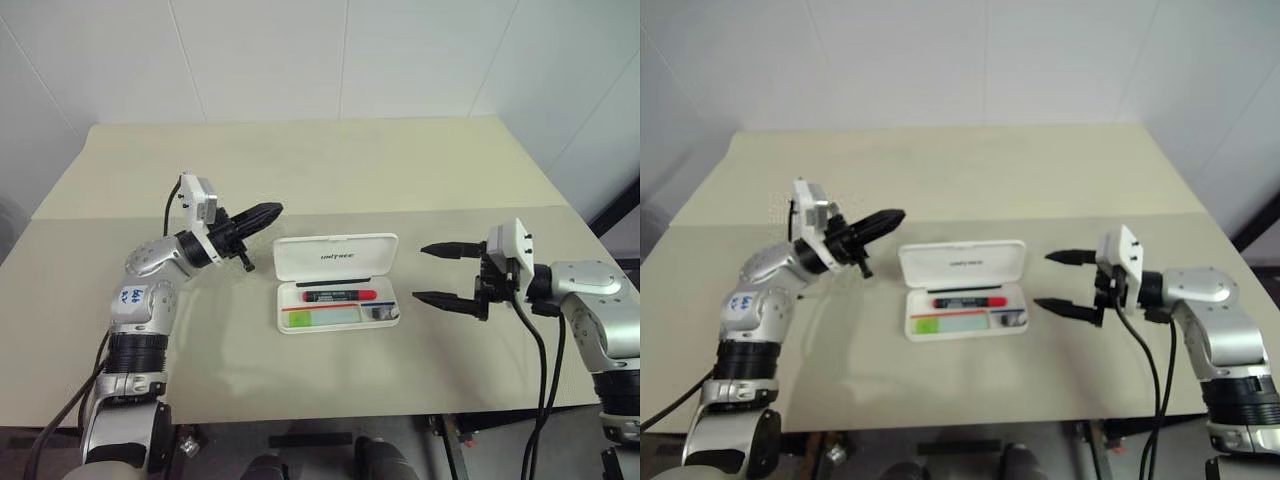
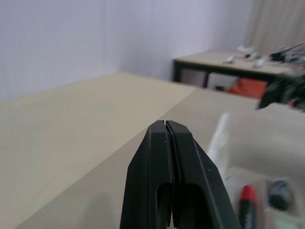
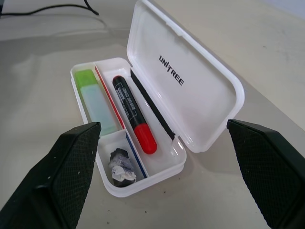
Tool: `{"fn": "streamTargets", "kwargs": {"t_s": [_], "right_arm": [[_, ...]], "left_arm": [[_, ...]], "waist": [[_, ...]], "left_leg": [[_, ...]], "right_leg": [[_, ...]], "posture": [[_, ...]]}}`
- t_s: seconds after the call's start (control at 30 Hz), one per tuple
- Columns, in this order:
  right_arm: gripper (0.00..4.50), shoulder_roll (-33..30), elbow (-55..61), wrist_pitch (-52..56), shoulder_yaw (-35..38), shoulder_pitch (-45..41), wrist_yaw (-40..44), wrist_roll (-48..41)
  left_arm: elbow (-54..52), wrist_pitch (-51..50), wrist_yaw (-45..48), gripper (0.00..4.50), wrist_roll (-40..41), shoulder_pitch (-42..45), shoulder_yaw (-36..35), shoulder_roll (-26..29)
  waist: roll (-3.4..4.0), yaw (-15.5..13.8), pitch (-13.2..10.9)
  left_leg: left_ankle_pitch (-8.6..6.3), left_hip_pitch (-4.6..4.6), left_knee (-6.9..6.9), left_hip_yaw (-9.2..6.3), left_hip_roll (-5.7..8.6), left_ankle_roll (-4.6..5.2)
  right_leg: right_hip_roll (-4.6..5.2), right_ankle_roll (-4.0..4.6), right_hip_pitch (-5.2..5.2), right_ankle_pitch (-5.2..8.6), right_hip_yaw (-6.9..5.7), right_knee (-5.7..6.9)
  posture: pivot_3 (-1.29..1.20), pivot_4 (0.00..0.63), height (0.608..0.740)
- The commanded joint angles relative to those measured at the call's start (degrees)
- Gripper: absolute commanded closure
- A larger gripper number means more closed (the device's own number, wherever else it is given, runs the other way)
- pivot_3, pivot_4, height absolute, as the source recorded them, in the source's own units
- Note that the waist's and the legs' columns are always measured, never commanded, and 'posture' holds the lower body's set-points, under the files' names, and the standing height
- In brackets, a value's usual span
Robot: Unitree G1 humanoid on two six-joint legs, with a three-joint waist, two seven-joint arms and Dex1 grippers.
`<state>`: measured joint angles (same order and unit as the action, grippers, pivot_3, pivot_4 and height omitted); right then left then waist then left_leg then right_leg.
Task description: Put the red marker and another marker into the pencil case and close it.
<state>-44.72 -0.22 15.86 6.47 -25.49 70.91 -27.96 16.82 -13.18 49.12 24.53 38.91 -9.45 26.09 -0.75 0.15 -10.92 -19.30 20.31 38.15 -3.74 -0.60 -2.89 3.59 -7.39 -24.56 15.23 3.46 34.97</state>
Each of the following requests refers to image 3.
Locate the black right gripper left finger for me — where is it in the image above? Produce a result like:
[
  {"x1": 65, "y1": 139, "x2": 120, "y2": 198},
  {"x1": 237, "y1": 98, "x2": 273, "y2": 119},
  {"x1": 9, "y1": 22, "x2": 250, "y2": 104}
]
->
[{"x1": 0, "y1": 121, "x2": 102, "y2": 229}]

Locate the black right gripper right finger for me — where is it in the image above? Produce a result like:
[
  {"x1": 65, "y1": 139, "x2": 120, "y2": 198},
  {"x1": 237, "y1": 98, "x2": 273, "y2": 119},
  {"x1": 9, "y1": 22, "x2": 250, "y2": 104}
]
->
[{"x1": 226, "y1": 119, "x2": 305, "y2": 229}]

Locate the green highlighter pen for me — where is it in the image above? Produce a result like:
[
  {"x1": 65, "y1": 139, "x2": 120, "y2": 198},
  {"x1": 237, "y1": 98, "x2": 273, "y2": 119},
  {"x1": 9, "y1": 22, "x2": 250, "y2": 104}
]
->
[{"x1": 73, "y1": 69, "x2": 118, "y2": 137}]

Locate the black marker with red cap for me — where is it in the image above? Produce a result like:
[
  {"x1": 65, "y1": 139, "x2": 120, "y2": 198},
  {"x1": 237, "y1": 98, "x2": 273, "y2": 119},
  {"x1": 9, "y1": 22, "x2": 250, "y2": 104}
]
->
[{"x1": 112, "y1": 75, "x2": 158, "y2": 155}]

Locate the white Unitree pencil case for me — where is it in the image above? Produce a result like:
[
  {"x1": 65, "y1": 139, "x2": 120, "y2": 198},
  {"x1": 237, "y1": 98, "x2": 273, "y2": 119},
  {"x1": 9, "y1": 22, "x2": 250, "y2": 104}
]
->
[{"x1": 70, "y1": 0, "x2": 245, "y2": 198}]

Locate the black cable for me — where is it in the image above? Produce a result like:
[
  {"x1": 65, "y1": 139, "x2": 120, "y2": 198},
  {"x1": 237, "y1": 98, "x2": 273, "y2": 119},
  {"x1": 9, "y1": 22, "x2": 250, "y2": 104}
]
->
[{"x1": 0, "y1": 0, "x2": 100, "y2": 16}]

